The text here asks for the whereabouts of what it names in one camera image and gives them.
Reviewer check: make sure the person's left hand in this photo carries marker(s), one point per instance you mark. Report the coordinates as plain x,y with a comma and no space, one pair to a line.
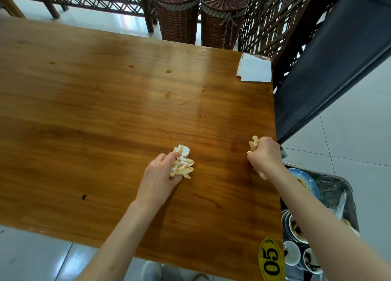
157,183

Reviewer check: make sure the person's right hand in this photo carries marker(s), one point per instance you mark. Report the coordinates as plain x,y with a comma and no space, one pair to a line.
268,157

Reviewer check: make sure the blue rimmed plate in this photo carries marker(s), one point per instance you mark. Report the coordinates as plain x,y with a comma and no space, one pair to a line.
310,181

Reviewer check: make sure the white bowl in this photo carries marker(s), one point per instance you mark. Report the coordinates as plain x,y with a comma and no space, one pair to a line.
294,227
284,229

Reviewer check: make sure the white paper napkin pack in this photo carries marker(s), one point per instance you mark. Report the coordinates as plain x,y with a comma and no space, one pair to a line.
255,68

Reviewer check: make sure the metal tray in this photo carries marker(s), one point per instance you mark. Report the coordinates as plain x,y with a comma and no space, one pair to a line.
351,210

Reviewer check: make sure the person's left forearm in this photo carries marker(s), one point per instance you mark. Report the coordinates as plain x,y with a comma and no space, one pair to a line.
119,244

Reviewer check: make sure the person's right forearm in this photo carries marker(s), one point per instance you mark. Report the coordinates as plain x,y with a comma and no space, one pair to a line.
330,235

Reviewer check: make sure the person's white right shoe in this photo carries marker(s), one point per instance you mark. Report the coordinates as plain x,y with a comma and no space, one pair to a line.
200,277

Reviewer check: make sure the white power strip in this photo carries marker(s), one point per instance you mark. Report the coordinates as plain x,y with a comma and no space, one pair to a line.
283,152

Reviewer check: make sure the dark wooden table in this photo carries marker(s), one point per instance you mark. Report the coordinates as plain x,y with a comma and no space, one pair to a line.
91,122

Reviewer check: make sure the yellow oval number sticker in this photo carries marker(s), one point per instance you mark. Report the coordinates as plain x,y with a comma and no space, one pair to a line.
271,259

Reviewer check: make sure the grey blue pillar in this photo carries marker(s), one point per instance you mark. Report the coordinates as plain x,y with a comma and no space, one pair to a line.
336,61

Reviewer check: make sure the brown wicker lidded basket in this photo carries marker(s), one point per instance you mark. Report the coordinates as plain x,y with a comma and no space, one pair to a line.
177,18
220,24

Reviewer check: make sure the dark wooden lattice screen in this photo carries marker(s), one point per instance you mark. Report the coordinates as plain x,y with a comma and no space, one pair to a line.
146,9
259,15

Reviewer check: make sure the light wooden table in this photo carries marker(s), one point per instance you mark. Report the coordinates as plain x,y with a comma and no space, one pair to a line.
10,4

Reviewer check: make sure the dark wooden post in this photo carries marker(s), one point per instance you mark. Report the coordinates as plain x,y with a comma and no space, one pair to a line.
293,36

